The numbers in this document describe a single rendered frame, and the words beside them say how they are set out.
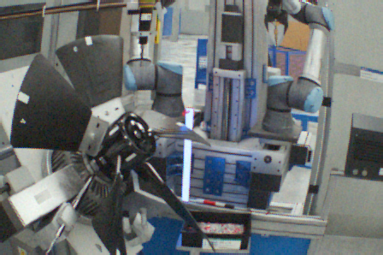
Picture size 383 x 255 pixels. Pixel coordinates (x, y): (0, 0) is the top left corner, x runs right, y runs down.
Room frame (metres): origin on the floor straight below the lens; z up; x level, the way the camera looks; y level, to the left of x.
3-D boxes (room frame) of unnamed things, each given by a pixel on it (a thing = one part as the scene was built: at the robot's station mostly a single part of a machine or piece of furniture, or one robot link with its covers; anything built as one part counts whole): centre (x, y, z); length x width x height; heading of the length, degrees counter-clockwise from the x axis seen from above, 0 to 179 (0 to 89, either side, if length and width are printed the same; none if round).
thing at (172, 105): (1.96, 0.11, 1.09); 0.15 x 0.15 x 0.10
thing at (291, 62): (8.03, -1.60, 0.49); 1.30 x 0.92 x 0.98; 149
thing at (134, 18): (1.10, 0.14, 1.50); 0.09 x 0.07 x 0.10; 104
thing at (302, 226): (1.40, -0.09, 0.82); 0.90 x 0.04 x 0.08; 69
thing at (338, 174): (1.21, -0.59, 1.04); 0.24 x 0.03 x 0.03; 69
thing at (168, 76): (1.96, 0.11, 1.20); 0.13 x 0.12 x 0.14; 103
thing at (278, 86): (1.80, -0.37, 1.20); 0.13 x 0.12 x 0.14; 51
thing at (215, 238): (1.22, -0.10, 0.85); 0.22 x 0.17 x 0.07; 85
